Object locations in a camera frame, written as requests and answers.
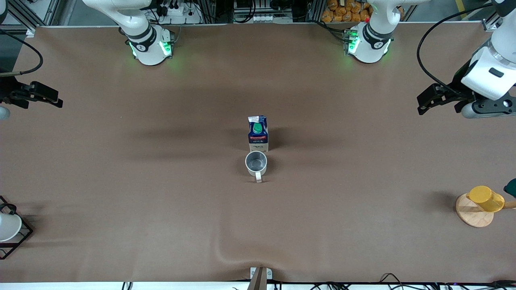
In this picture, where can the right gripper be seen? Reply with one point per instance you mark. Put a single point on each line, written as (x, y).
(7, 91)

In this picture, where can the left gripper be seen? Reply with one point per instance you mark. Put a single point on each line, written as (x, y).
(458, 91)

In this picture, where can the blue white milk carton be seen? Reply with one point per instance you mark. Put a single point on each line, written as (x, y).
(258, 139)

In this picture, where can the cream mug grey inside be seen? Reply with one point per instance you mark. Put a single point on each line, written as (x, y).
(256, 161)

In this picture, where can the yellow plastic cup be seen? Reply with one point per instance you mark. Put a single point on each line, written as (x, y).
(485, 199)

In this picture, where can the dark green cup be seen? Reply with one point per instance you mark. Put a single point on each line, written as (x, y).
(511, 188)

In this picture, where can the round wooden cup stand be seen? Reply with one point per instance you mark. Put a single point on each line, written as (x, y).
(473, 217)

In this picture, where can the white cup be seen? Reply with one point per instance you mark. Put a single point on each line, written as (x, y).
(8, 227)

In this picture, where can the bag of orange bread rolls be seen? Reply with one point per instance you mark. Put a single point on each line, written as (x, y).
(346, 12)

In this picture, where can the white power strip with plugs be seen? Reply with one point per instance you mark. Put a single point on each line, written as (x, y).
(177, 14)

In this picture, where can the small white power strip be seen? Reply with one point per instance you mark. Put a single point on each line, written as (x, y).
(268, 18)

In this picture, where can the aluminium frame profile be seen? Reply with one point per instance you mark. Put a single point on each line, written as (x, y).
(489, 25)
(31, 30)

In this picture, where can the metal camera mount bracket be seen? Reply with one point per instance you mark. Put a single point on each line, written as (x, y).
(258, 282)

